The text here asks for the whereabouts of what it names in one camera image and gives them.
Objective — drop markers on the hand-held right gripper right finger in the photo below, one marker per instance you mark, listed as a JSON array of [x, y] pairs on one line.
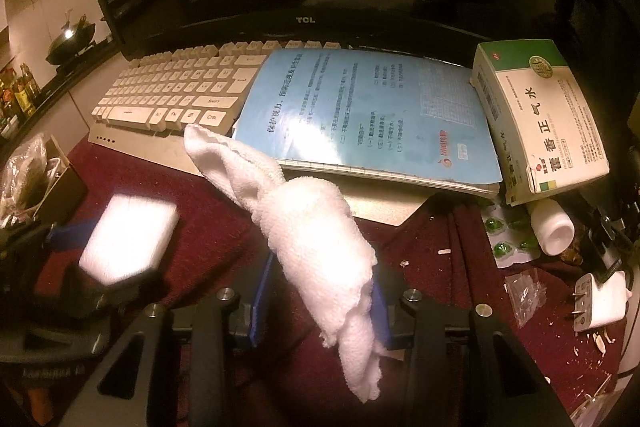
[[382, 327]]

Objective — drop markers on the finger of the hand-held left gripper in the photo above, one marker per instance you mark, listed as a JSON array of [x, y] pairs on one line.
[[125, 297], [70, 234]]

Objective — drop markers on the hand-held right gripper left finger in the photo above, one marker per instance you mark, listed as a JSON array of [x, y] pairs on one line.
[[263, 307]]

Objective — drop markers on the white rectangular packet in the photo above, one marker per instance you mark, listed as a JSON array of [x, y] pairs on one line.
[[130, 234]]

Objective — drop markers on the white towel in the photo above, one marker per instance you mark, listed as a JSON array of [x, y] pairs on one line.
[[310, 237]]

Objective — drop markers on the clear crinkly plastic bag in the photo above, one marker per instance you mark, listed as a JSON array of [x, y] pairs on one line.
[[25, 177]]

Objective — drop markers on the white base cabinet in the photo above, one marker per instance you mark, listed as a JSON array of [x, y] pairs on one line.
[[85, 107]]

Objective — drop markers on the small clear plastic bag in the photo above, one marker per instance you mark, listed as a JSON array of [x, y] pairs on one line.
[[525, 299]]

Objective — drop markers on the row of bottles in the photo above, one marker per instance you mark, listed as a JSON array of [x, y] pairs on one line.
[[20, 92]]

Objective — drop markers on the green capsule blister pack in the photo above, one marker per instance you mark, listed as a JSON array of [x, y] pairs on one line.
[[505, 237]]

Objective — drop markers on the white keyboard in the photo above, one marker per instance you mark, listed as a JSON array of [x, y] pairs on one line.
[[175, 92]]

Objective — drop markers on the black wok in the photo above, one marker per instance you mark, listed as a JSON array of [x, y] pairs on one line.
[[70, 39]]

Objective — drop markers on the white pill bottle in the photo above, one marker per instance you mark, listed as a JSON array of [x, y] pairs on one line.
[[552, 229]]

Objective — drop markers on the blue notebook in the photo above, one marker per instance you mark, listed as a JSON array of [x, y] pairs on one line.
[[370, 117]]

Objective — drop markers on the nut shell piece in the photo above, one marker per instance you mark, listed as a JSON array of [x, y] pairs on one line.
[[603, 339]]

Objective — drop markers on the white charger plug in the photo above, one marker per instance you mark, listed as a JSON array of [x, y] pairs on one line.
[[602, 302]]

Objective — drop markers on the white green medicine box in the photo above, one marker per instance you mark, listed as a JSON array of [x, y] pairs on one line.
[[540, 122]]

